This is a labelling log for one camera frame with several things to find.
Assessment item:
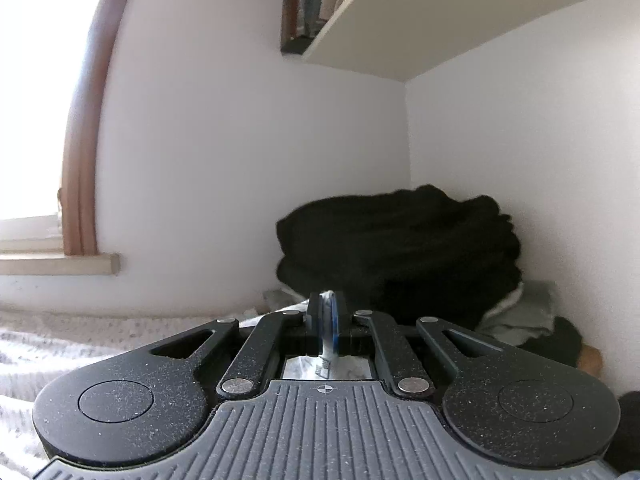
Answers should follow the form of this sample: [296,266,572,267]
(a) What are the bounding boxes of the white patterned garment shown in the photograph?
[0,288,371,480]

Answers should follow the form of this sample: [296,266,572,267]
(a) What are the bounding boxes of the grey white folded clothes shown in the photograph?
[265,280,556,346]

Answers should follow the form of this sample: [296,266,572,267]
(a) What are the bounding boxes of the black folded clothes pile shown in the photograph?
[276,185,522,328]

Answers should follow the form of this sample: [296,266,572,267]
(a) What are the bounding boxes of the beige window sill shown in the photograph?
[0,252,120,276]

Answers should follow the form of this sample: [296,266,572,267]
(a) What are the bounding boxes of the books on shelf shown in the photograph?
[278,0,367,57]

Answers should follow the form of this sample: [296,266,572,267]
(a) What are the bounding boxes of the wooden window frame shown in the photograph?
[58,0,128,257]

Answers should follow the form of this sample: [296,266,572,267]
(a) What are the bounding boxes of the white wall shelf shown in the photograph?
[303,0,585,82]

